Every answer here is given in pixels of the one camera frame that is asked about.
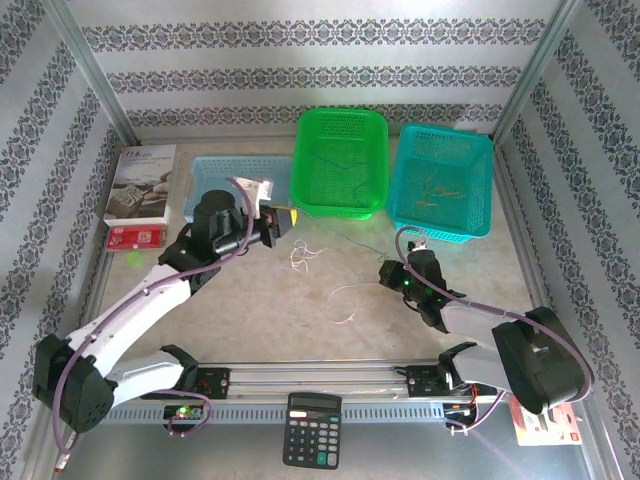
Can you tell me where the teal plastic basket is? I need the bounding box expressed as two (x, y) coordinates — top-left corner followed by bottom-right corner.
(385, 123), (495, 245)

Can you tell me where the yellow wire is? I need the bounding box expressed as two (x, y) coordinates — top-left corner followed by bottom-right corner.
(419, 182), (467, 210)
(416, 169), (444, 206)

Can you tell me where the light blue plastic basket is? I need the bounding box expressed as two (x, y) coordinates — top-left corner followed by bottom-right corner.
(182, 155), (295, 224)

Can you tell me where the white book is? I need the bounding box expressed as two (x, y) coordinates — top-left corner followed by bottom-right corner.
(103, 143), (178, 227)

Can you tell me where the red box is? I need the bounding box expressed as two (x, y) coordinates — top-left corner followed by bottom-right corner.
(105, 224), (169, 252)

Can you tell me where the green plastic basket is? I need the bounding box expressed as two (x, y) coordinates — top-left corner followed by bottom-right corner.
(290, 108), (390, 221)

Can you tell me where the black calculator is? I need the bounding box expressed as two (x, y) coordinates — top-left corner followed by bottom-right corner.
(282, 392), (344, 470)

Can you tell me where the left controller board with LEDs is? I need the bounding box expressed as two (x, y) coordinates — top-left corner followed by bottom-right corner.
(163, 404), (204, 422)

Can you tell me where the red blister pack card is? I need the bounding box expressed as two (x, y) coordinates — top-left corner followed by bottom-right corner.
(508, 397), (583, 447)

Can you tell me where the red and white marker pen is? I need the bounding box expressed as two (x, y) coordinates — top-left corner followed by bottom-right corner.
(53, 430), (79, 474)

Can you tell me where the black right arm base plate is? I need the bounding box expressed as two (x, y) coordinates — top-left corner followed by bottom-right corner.
(404, 364), (499, 401)

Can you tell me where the aluminium mounting rail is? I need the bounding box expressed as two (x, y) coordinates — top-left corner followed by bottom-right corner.
(47, 357), (591, 401)

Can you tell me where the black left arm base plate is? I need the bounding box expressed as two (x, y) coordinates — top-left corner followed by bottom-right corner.
(139, 366), (231, 401)

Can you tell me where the grey slotted cable duct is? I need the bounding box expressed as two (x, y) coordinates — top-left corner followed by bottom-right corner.
(84, 402), (449, 425)

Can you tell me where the aluminium frame post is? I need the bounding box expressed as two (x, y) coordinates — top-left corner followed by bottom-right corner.
(42, 0), (140, 145)
(491, 0), (584, 142)

